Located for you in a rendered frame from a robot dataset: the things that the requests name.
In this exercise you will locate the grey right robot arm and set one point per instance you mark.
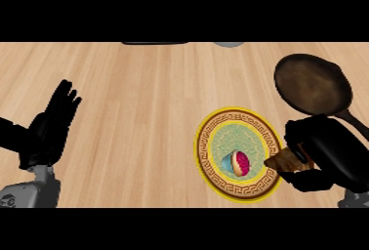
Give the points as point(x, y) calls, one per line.
point(356, 200)

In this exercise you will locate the pink and blue cupcake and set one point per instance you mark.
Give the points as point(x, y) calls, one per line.
point(236, 163)

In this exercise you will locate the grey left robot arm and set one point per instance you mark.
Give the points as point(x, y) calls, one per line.
point(33, 190)

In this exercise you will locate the grey rounded object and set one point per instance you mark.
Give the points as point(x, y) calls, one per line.
point(229, 44)

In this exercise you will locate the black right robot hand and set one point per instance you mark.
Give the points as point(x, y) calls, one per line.
point(331, 153)

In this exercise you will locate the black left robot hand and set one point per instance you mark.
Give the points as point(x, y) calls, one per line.
point(50, 127)

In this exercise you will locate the dark brown frying pan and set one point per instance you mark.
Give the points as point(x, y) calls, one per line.
point(312, 86)

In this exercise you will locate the dark flat object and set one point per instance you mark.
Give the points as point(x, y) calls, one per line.
point(154, 43)

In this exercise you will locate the brown croissant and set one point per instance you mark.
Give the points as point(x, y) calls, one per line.
point(286, 161)

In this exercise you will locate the yellow patterned plate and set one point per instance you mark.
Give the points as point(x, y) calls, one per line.
point(238, 154)

